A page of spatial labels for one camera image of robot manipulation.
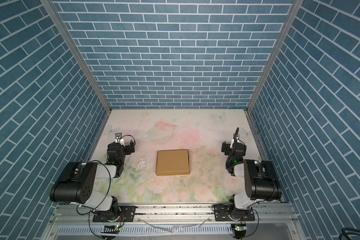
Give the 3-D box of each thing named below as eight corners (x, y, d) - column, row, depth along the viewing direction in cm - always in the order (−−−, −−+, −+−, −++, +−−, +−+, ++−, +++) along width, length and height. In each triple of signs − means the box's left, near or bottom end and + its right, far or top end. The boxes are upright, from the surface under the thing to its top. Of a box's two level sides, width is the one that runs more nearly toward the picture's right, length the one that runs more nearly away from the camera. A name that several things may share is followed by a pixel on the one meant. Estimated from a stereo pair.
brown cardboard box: (155, 175, 88) (154, 173, 85) (158, 152, 98) (157, 149, 95) (189, 175, 88) (189, 173, 85) (189, 152, 98) (189, 149, 95)
